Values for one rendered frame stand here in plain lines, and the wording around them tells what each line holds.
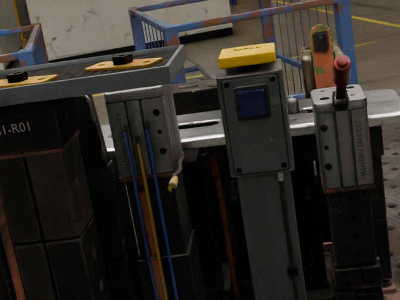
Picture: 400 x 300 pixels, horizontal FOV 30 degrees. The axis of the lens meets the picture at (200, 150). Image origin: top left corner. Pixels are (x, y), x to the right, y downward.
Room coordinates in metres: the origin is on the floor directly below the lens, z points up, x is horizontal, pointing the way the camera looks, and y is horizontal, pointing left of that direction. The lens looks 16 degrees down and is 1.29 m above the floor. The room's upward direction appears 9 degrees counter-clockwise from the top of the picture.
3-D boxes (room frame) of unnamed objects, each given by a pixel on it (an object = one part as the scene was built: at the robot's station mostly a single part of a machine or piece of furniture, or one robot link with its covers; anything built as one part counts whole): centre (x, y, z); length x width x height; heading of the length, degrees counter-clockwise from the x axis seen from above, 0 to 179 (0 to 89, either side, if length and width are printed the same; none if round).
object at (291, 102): (1.12, -0.15, 1.00); 0.02 x 0.02 x 0.04
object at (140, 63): (0.82, 0.07, 1.17); 0.08 x 0.04 x 0.01; 61
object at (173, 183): (0.91, 0.03, 1.00); 0.12 x 0.01 x 0.01; 172
